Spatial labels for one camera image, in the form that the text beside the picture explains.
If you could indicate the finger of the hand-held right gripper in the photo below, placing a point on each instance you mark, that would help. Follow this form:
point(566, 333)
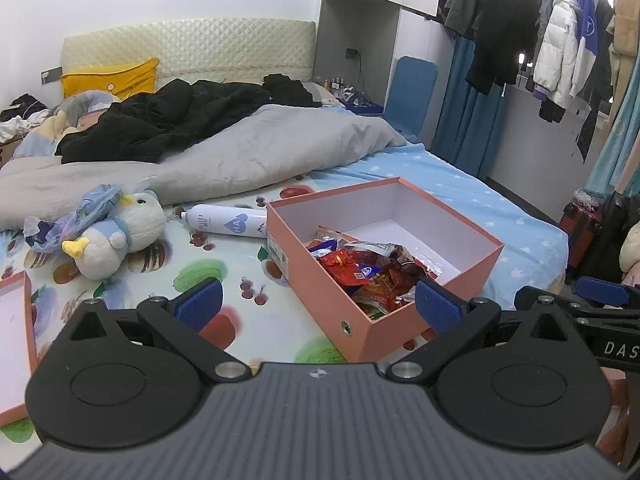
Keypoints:
point(522, 296)
point(600, 287)

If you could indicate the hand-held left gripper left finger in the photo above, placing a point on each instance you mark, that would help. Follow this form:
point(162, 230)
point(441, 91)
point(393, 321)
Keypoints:
point(200, 304)

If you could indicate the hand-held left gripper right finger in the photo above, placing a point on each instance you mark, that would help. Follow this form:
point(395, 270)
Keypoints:
point(439, 306)

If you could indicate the pile of snack packets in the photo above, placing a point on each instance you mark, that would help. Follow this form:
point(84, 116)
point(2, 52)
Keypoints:
point(370, 270)

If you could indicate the pink cardboard box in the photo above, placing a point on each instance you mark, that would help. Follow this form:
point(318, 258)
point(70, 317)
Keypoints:
point(300, 230)

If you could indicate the fruit print bed sheet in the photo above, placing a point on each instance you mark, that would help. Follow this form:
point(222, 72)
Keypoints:
point(225, 270)

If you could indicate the red suitcase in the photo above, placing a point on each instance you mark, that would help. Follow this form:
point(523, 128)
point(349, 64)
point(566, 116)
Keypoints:
point(577, 240)

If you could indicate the white spray bottle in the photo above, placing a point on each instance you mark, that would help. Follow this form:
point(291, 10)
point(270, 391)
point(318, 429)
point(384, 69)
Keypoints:
point(225, 221)

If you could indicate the blue white penguin plush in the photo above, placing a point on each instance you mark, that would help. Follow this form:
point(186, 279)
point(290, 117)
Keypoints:
point(120, 235)

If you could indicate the light blue star blanket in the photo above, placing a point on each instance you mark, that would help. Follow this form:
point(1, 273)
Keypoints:
point(475, 200)

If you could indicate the teal hanging fabric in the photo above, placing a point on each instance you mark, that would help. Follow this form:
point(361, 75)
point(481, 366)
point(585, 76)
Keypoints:
point(617, 145)

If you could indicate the blue plastic bag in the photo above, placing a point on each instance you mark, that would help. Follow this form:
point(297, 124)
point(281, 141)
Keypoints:
point(70, 215)

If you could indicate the grey duvet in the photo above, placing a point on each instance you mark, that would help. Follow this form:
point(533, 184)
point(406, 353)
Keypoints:
point(250, 150)

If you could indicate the blue curtain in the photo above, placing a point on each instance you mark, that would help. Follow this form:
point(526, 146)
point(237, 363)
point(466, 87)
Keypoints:
point(465, 120)

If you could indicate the pink box lid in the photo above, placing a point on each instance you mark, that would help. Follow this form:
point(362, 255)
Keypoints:
point(15, 350)

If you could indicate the black clothing heap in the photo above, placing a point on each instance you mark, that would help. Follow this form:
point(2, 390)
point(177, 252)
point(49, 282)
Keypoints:
point(175, 115)

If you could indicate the blue chair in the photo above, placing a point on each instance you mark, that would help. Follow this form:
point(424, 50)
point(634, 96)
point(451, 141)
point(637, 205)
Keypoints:
point(412, 95)

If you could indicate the group of small bottles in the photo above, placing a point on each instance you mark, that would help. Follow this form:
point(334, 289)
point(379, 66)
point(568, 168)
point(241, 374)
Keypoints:
point(350, 92)

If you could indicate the white puffer jacket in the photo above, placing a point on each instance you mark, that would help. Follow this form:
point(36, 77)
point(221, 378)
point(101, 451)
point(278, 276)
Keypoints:
point(562, 55)

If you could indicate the cartoon print quilt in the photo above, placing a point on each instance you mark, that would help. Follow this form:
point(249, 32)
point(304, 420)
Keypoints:
point(45, 125)

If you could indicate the yellow pillow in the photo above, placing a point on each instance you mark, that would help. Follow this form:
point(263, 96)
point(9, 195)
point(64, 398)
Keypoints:
point(110, 80)

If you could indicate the brown cardboard box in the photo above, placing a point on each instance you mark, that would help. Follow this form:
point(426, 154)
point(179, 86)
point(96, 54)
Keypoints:
point(10, 150)

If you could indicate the cream quilted headboard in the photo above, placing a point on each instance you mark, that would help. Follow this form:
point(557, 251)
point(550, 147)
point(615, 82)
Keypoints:
point(210, 45)

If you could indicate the pile of white black clothes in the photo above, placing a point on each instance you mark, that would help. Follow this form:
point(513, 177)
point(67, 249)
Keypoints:
point(20, 115)

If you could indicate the black hanging coat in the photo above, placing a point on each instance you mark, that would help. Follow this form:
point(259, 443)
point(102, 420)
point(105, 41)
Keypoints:
point(505, 30)

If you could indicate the beige hanging coat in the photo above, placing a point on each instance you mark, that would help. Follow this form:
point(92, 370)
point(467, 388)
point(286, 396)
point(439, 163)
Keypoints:
point(625, 15)

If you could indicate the black wall socket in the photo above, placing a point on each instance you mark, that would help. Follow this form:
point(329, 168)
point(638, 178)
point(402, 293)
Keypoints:
point(353, 53)

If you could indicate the grey wall switch panel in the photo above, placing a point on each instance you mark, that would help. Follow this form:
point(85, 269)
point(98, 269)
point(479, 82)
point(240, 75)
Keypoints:
point(51, 75)

